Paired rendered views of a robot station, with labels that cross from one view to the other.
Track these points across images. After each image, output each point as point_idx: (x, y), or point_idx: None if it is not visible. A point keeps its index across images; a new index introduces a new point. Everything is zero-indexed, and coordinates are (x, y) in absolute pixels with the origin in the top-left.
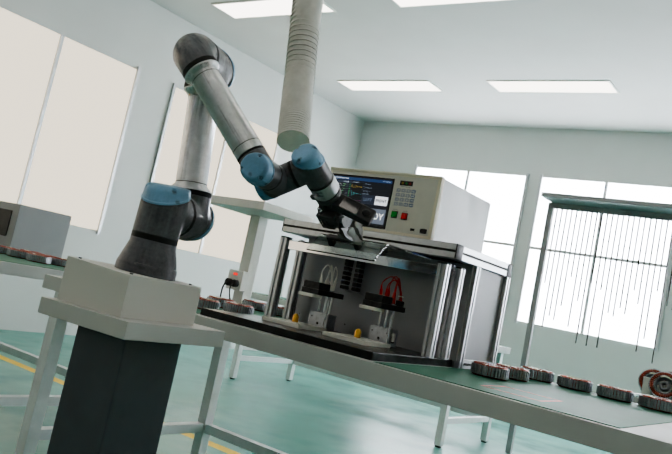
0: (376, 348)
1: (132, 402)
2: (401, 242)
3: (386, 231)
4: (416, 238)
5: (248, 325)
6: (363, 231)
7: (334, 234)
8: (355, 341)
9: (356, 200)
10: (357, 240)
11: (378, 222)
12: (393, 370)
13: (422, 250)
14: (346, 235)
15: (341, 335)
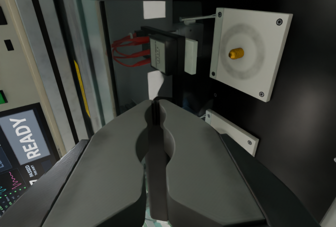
0: None
1: None
2: (50, 53)
3: (42, 97)
4: (23, 18)
5: (328, 211)
6: (63, 134)
7: (150, 205)
8: (286, 34)
9: (11, 176)
10: (184, 115)
11: (32, 119)
12: None
13: None
14: (290, 208)
15: (274, 66)
